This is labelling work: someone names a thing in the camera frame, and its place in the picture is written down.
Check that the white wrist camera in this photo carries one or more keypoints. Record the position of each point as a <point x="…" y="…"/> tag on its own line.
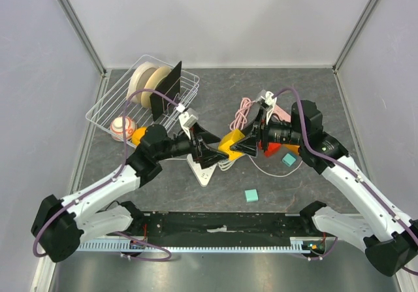
<point x="187" y="117"/>
<point x="267" y="100"/>

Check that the white orange striped ball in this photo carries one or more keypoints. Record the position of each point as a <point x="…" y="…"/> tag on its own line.
<point x="118" y="128"/>

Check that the red cube plug adapter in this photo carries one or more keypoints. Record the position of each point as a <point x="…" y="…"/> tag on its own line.
<point x="272" y="149"/>

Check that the white wire dish rack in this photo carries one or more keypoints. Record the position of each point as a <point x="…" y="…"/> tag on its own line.
<point x="144" y="109"/>

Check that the black square board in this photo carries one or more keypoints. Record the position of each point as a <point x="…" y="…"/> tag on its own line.
<point x="170" y="87"/>

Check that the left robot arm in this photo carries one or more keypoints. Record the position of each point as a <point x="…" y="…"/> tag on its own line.
<point x="62" y="225"/>

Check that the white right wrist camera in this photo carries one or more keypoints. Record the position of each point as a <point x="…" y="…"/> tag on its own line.
<point x="267" y="100"/>

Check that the teal plug adapter front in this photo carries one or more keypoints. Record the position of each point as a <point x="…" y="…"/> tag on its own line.
<point x="251" y="195"/>

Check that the pink power strip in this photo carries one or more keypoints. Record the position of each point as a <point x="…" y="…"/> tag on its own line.
<point x="281" y="114"/>

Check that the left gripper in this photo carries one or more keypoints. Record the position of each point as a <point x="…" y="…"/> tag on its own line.
<point x="202" y="138"/>

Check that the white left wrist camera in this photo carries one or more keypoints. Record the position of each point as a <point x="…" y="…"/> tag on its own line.
<point x="187" y="117"/>

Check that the teal plug adapter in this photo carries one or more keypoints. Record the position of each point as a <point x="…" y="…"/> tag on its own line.
<point x="289" y="159"/>
<point x="251" y="195"/>

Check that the beige round plate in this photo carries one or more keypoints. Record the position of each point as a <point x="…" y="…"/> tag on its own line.
<point x="155" y="79"/>

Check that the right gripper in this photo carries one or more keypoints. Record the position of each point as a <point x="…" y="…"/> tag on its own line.
<point x="265" y="128"/>

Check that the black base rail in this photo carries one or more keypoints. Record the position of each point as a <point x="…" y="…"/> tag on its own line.
<point x="220" y="228"/>

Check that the orange power strip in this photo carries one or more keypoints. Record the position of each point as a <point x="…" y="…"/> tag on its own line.
<point x="292" y="148"/>

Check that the slotted cable duct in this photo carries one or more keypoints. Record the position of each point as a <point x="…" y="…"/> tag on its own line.
<point x="130" y="246"/>

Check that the yellow cube plug adapter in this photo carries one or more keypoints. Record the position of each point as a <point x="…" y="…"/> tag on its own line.
<point x="228" y="140"/>

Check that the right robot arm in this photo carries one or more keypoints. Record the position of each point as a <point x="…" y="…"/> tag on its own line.
<point x="386" y="234"/>

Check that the teal plug adapter right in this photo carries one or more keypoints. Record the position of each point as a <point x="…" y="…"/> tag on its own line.
<point x="289" y="159"/>

